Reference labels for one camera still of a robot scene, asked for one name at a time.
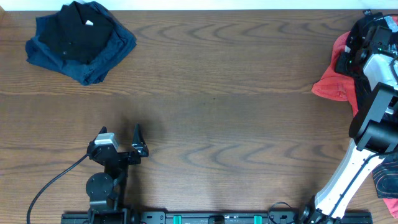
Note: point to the black patterned jersey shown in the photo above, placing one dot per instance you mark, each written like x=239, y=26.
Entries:
x=370, y=59

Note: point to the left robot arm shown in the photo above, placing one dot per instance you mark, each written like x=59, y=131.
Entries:
x=106, y=189

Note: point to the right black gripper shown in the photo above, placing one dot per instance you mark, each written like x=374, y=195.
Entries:
x=340, y=65

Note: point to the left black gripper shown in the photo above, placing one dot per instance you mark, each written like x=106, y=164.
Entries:
x=140, y=148

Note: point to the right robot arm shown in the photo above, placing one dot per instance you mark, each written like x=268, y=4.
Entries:
x=330, y=203

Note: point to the folded dark blue garment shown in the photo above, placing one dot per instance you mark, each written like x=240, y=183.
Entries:
x=120, y=44

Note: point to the red t-shirt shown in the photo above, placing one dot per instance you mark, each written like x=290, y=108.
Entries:
x=339, y=87

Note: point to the folded black shirt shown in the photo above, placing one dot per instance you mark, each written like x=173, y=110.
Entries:
x=77, y=32

